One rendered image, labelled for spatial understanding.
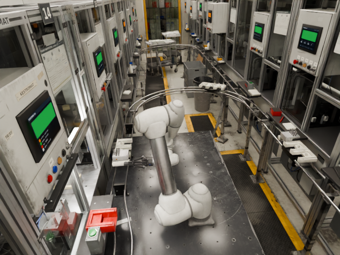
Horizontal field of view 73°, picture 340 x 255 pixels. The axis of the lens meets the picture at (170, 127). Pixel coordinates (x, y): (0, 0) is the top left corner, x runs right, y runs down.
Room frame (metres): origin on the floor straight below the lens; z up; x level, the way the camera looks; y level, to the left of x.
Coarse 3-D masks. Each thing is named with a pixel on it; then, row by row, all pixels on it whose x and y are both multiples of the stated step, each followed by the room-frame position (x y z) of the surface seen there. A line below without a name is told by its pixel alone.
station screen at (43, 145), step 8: (48, 104) 0.88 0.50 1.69; (40, 112) 0.81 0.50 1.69; (32, 120) 0.74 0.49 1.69; (56, 120) 0.90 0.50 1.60; (32, 128) 0.72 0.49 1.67; (48, 128) 0.82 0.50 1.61; (56, 128) 0.88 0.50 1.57; (40, 136) 0.75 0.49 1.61; (48, 136) 0.80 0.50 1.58; (40, 144) 0.73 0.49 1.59; (48, 144) 0.78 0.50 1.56
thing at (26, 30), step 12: (24, 12) 1.00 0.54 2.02; (60, 12) 1.39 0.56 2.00; (24, 24) 0.97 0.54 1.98; (24, 36) 0.97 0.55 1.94; (36, 48) 1.01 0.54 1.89; (36, 60) 0.97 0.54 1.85; (72, 60) 1.39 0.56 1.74; (96, 144) 1.43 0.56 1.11; (96, 156) 1.39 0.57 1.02; (84, 192) 1.01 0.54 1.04
